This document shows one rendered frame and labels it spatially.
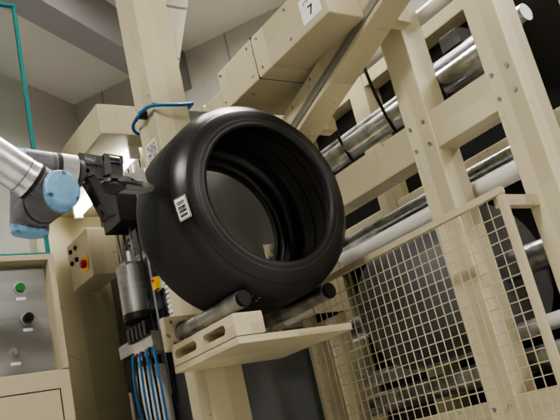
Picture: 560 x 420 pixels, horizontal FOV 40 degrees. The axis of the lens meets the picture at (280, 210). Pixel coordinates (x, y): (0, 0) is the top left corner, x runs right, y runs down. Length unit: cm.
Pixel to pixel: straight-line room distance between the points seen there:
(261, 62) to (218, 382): 100
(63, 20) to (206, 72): 142
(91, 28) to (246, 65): 279
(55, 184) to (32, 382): 86
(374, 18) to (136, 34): 83
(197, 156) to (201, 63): 418
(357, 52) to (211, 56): 385
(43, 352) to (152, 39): 107
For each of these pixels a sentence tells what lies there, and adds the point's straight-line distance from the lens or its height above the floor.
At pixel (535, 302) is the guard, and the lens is 191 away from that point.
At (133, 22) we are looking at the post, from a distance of 273.
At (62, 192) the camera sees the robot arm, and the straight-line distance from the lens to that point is 177.
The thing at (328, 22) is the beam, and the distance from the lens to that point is 230.
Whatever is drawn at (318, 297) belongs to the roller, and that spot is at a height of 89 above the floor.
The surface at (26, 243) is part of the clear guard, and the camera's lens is 261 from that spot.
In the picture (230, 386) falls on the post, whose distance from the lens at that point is 234.
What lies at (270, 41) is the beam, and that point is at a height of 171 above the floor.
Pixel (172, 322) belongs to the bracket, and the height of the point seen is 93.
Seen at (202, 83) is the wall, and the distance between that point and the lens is 613.
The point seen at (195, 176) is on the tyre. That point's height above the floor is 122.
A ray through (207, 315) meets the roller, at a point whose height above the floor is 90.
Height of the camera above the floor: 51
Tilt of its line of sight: 17 degrees up
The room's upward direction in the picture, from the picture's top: 13 degrees counter-clockwise
